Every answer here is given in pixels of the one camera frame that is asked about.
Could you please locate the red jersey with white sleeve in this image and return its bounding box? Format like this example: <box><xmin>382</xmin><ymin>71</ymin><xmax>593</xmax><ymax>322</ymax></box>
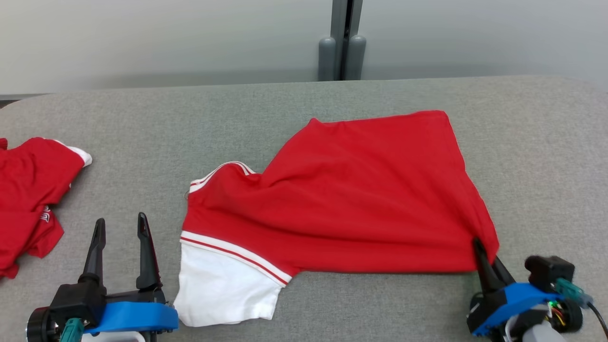
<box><xmin>173</xmin><ymin>110</ymin><xmax>500</xmax><ymax>328</ymax></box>

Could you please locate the grey partition post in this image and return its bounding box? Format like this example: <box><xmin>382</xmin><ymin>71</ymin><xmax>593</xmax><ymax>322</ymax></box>
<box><xmin>317</xmin><ymin>0</ymin><xmax>347</xmax><ymax>81</ymax></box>
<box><xmin>346</xmin><ymin>0</ymin><xmax>367</xmax><ymax>80</ymax></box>

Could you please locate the grey fabric table cover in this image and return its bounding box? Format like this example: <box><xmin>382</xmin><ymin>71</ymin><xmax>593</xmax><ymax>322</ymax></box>
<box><xmin>0</xmin><ymin>75</ymin><xmax>608</xmax><ymax>342</ymax></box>

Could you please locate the left camera cable teal plug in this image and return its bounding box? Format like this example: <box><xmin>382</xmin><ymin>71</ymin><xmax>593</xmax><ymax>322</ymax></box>
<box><xmin>59</xmin><ymin>317</ymin><xmax>86</xmax><ymax>342</ymax></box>

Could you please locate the red garment with white trim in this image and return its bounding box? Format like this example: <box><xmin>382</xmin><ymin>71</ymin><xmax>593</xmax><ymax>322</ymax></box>
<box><xmin>0</xmin><ymin>137</ymin><xmax>93</xmax><ymax>280</ymax></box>

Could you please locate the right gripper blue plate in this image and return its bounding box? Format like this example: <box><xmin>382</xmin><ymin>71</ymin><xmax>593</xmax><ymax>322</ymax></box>
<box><xmin>467</xmin><ymin>237</ymin><xmax>566</xmax><ymax>337</ymax></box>

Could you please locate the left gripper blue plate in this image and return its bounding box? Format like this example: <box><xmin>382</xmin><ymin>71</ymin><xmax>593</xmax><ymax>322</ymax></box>
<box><xmin>78</xmin><ymin>212</ymin><xmax>180</xmax><ymax>335</ymax></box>

